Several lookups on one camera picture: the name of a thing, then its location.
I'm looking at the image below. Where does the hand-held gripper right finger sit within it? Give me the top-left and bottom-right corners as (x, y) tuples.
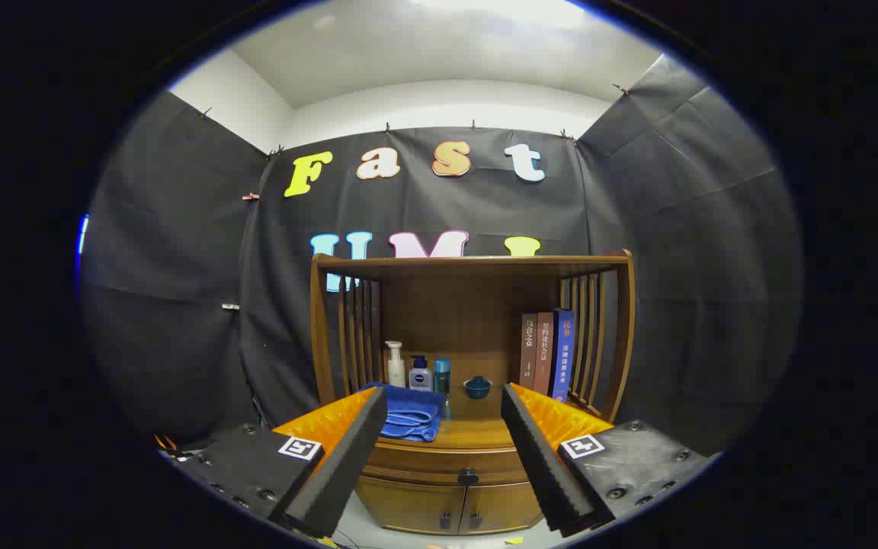
(501, 383), (714, 538)

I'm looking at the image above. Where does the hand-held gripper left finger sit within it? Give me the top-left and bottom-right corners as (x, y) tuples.
(168, 387), (389, 539)

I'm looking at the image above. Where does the brown wooden drawer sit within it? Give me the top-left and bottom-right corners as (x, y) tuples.
(363, 442), (531, 486)

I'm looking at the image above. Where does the wooden cabinet door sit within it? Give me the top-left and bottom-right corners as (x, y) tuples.
(355, 477), (466, 535)
(460, 482), (543, 533)

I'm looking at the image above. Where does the wooden countertop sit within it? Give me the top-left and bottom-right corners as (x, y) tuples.
(332, 372), (609, 451)

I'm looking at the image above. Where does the brown wooden cabinet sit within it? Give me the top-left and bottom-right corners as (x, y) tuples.
(309, 249), (636, 535)

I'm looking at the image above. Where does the folded blue towel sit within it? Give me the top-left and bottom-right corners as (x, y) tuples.
(363, 383), (444, 443)

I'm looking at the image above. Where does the white pump bottle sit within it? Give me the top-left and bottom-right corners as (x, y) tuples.
(386, 341), (407, 388)

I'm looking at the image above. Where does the blue book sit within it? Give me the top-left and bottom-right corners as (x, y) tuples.
(550, 309), (575, 403)

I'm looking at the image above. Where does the reddish brown book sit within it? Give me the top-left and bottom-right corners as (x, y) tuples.
(535, 311), (556, 396)

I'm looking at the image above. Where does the dark brown book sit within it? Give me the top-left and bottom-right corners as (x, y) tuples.
(520, 313), (539, 391)

